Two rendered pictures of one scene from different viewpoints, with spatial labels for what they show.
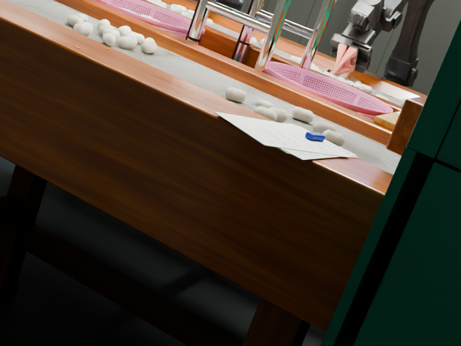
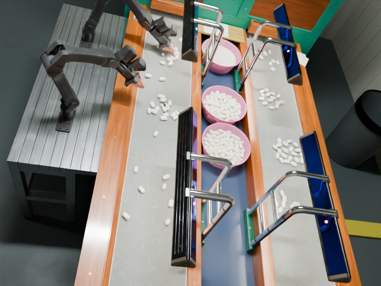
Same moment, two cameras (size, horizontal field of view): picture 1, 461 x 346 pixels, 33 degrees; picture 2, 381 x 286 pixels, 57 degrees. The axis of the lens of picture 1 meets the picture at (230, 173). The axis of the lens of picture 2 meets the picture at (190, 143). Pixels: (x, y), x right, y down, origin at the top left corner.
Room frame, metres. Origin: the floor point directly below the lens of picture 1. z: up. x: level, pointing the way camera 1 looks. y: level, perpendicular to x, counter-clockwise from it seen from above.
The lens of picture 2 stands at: (2.66, 1.35, 2.14)
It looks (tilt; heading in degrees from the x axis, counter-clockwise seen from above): 52 degrees down; 230
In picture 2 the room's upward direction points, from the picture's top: 25 degrees clockwise
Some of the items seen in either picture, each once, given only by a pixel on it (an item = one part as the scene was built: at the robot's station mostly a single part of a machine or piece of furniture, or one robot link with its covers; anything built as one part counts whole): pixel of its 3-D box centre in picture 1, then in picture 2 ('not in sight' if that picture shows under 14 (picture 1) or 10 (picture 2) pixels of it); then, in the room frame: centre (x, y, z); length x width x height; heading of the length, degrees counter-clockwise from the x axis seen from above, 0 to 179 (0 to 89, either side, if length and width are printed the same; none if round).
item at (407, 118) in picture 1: (438, 124); (269, 30); (1.11, -0.25, 0.83); 0.30 x 0.06 x 0.07; 159
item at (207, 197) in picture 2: not in sight; (195, 202); (2.12, 0.88, 0.90); 0.20 x 0.19 x 0.45; 69
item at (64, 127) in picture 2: not in sight; (67, 110); (2.52, 0.20, 0.71); 0.20 x 0.07 x 0.08; 70
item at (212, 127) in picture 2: not in sight; (223, 148); (1.78, 0.55, 0.72); 0.27 x 0.27 x 0.10
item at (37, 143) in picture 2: not in sight; (123, 85); (2.18, 0.00, 0.65); 1.20 x 0.90 x 0.04; 70
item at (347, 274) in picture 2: not in sight; (325, 197); (1.67, 1.04, 1.08); 0.62 x 0.08 x 0.07; 69
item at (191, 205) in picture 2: not in sight; (187, 176); (2.19, 0.85, 1.08); 0.62 x 0.08 x 0.07; 69
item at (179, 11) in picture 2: not in sight; (173, 6); (1.75, -0.50, 0.83); 0.30 x 0.06 x 0.07; 159
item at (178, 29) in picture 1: (139, 30); (221, 108); (1.68, 0.29, 0.72); 0.27 x 0.27 x 0.10
